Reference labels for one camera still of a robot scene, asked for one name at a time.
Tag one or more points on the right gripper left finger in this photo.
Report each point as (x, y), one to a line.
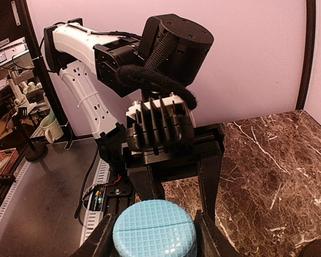
(100, 241)

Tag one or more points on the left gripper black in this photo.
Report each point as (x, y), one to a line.
(202, 157)

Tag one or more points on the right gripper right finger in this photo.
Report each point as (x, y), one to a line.
(210, 240)

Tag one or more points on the blue microphone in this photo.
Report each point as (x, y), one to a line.
(154, 228)

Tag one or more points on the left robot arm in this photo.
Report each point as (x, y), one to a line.
(133, 91)

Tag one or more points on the small circuit board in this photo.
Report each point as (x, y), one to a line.
(97, 198)

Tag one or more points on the white mug background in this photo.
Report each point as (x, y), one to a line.
(51, 128)

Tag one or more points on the red plastic basket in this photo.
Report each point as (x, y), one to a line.
(8, 158)

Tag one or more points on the white slotted cable duct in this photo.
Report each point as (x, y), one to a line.
(91, 218)

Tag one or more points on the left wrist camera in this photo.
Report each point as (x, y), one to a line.
(165, 123)

